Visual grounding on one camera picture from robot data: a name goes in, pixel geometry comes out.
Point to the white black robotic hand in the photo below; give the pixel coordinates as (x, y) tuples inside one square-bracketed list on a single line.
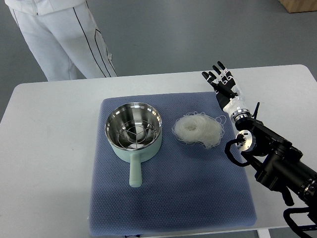
[(228, 93)]

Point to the white vermicelli bundle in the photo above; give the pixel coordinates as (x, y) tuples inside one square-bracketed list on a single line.
[(199, 128)]

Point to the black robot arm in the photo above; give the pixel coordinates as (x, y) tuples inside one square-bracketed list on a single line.
[(278, 167)]

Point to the mint green steel pot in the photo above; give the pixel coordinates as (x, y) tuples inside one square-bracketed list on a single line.
[(134, 156)]

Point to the blue textured mat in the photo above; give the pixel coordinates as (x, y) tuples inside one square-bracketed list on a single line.
[(185, 187)]

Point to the cardboard box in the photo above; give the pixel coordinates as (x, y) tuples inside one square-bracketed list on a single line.
[(298, 6)]

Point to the person in white clothes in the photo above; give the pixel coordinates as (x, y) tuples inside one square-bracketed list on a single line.
[(63, 37)]

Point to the wire steaming rack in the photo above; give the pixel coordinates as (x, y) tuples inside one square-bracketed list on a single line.
[(136, 134)]

